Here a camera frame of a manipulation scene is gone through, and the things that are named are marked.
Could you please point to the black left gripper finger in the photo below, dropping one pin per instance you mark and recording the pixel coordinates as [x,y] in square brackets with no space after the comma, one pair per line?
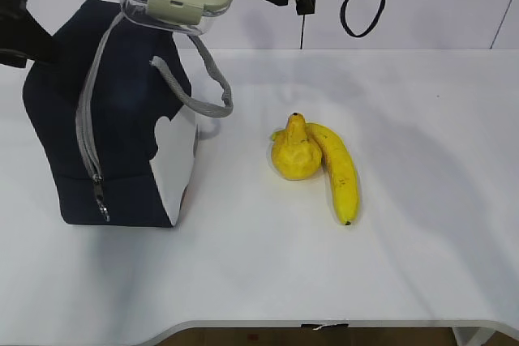
[22,37]

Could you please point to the navy blue lunch bag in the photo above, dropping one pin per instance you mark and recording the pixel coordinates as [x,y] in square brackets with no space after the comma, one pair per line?
[116,117]

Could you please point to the yellow pear-shaped fruit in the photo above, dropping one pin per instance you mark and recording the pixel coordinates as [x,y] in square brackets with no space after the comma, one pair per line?
[295,154]

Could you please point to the yellow banana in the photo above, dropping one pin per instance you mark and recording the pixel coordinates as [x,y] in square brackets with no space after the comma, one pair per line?
[341,172]

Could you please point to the black tape on table edge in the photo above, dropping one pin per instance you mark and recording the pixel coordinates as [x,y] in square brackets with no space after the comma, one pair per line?
[324,327]

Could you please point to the white table leg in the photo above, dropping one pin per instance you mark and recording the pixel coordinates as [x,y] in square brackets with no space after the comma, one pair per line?
[472,336]

